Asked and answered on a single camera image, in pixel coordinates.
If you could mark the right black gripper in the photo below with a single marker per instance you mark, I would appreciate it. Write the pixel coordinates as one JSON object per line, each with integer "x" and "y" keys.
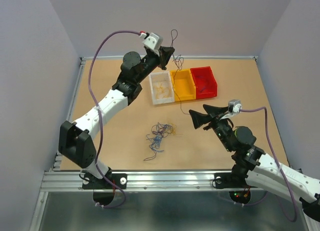
{"x": 198, "y": 119}

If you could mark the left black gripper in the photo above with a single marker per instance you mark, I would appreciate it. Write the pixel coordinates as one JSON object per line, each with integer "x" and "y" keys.
{"x": 164, "y": 54}

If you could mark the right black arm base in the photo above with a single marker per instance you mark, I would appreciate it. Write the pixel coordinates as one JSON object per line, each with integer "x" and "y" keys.
{"x": 228, "y": 180}

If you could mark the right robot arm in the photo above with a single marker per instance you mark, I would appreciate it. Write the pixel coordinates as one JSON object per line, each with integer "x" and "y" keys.
{"x": 253, "y": 166}

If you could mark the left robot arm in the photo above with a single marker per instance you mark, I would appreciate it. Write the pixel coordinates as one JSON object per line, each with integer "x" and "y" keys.
{"x": 76, "y": 138}

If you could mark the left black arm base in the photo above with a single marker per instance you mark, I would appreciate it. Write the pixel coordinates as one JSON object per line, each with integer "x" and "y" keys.
{"x": 90, "y": 182}

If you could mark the red plastic bin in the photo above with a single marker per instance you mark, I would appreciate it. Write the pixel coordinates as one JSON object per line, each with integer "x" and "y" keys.
{"x": 205, "y": 83}

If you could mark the yellow plastic bin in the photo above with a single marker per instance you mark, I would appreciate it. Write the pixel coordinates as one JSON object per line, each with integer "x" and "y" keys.
{"x": 183, "y": 85}

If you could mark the white plastic bin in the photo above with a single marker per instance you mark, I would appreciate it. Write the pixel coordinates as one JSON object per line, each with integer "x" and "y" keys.
{"x": 161, "y": 88}

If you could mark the metal front plate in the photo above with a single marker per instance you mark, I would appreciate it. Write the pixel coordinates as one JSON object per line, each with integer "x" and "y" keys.
{"x": 167, "y": 211}

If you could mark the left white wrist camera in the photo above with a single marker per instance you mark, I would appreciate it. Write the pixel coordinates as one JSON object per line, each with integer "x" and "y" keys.
{"x": 151, "y": 40}

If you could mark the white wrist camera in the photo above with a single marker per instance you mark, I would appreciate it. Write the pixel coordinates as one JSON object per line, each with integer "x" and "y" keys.
{"x": 151, "y": 40}
{"x": 233, "y": 109}

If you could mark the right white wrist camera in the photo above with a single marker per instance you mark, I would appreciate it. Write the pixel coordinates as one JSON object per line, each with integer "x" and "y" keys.
{"x": 233, "y": 109}

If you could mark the aluminium left rail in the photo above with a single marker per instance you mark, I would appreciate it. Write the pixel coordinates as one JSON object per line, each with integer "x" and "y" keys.
{"x": 58, "y": 156}

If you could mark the aluminium front rail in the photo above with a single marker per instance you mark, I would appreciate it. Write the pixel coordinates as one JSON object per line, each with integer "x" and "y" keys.
{"x": 160, "y": 181}

